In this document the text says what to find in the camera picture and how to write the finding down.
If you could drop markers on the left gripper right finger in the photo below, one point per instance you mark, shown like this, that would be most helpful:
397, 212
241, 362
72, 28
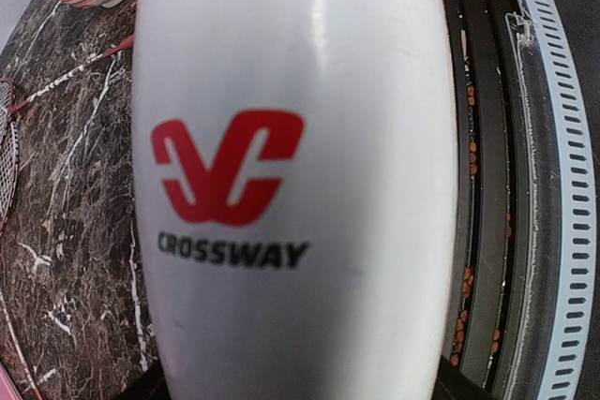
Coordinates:
450, 384

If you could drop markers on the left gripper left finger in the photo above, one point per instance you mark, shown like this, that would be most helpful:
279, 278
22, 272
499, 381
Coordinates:
151, 385

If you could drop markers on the white shuttlecock tube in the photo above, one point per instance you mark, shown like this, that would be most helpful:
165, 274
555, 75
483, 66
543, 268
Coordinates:
296, 192

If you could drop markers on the red racket with visible handle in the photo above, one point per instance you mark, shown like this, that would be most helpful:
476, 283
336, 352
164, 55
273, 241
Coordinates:
9, 133

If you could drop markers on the white slotted cable duct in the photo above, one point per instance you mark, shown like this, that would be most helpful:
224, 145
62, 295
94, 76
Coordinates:
563, 219

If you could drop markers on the black front table rail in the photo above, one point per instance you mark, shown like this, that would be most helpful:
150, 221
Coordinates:
492, 246

